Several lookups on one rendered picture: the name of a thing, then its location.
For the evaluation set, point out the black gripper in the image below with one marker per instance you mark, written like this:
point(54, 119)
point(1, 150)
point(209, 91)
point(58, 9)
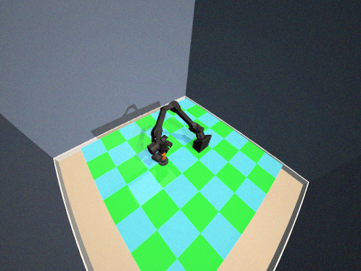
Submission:
point(158, 156)

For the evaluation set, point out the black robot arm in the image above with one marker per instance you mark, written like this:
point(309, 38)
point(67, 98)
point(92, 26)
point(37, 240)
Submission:
point(159, 141)

